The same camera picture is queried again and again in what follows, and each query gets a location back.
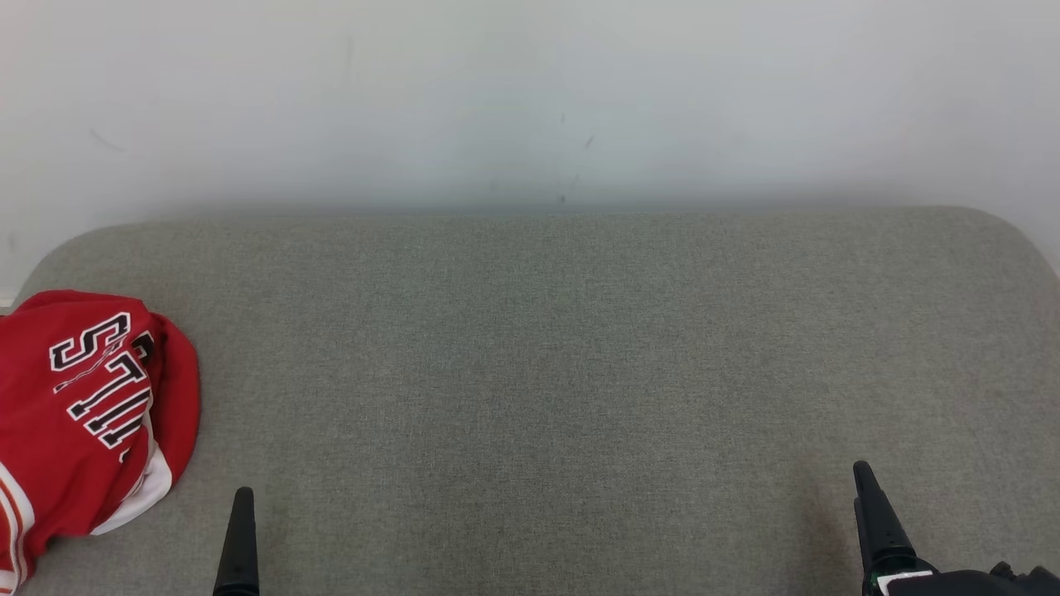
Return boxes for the red jersey with white sleeves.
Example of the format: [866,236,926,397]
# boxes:
[0,290,166,593]

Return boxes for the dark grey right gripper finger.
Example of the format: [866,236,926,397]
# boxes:
[853,461,917,574]

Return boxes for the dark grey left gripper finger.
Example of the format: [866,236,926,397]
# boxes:
[213,487,260,596]

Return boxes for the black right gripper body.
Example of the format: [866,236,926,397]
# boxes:
[861,556,953,596]

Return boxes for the grey fabric sofa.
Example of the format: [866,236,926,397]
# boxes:
[0,205,1060,596]

